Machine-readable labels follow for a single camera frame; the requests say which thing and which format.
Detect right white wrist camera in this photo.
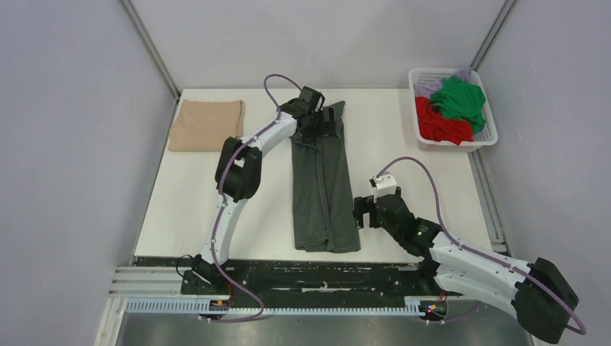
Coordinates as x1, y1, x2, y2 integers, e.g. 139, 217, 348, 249
370, 173, 398, 200

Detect right aluminium corner post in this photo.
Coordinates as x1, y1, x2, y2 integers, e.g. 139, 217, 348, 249
470, 0, 519, 71

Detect dark grey t shirt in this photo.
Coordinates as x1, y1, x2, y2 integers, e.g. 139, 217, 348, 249
290, 101, 361, 254

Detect white plastic laundry basket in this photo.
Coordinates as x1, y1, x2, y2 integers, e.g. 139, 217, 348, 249
409, 67, 499, 152

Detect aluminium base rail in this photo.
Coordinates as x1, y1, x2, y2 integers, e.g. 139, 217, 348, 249
108, 266, 541, 301

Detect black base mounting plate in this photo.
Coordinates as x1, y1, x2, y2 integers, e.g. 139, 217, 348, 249
181, 259, 441, 309

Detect green t shirt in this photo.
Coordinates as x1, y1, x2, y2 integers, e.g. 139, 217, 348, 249
429, 76, 486, 134

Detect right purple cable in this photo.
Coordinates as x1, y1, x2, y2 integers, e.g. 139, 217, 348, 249
374, 156, 587, 336

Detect white slotted cable duct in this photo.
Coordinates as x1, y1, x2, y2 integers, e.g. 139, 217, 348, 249
125, 298, 425, 317

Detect aluminium corner post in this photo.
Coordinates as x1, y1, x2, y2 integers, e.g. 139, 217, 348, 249
470, 0, 519, 71
117, 0, 181, 102

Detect red t shirt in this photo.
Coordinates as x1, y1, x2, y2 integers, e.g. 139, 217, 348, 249
414, 97, 473, 146

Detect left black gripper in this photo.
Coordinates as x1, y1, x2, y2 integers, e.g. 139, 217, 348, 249
300, 106, 339, 144

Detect folded beige t shirt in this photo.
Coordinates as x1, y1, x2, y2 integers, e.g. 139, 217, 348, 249
168, 100, 246, 152

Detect left aluminium corner post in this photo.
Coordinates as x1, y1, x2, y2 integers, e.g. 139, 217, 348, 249
117, 0, 181, 102

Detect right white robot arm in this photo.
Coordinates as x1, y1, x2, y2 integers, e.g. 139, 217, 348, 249
353, 191, 579, 344

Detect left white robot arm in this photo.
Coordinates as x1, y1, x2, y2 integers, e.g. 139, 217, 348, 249
181, 86, 337, 295

